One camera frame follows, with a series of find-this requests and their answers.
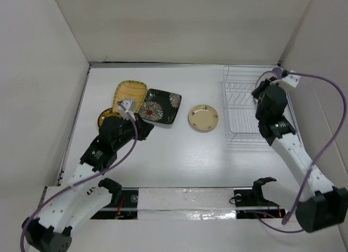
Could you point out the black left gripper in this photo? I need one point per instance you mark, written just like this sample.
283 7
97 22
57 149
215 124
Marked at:
143 128

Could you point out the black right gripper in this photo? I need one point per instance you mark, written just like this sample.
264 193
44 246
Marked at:
263 85

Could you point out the white plate with red pattern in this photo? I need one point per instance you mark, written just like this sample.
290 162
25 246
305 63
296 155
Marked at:
262 83

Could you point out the black square floral plate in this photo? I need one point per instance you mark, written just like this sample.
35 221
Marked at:
160 106

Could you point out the yellow brown rimmed round plate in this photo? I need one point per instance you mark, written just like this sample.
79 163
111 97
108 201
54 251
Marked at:
105 114

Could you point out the yellow bamboo pattern tray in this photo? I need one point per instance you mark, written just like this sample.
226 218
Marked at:
135 90

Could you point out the cream plate with red flowers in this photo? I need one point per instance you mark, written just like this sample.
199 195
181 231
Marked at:
203 117

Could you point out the purple round plate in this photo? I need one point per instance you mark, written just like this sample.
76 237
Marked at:
278 72

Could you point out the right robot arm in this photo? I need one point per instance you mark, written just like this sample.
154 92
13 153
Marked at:
319 204

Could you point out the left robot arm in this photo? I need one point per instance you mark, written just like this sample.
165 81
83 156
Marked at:
50 227

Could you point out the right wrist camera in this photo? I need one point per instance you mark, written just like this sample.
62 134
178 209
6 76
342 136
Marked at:
288 81

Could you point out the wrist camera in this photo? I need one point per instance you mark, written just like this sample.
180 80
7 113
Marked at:
126 108
288 81

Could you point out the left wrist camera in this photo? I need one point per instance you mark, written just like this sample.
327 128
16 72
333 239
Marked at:
126 108

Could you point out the white wire dish rack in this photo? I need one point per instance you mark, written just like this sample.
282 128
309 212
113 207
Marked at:
240 105

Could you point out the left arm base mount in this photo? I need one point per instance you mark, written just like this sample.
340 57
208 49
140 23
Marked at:
123 204

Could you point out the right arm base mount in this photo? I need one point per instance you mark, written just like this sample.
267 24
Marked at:
253 197

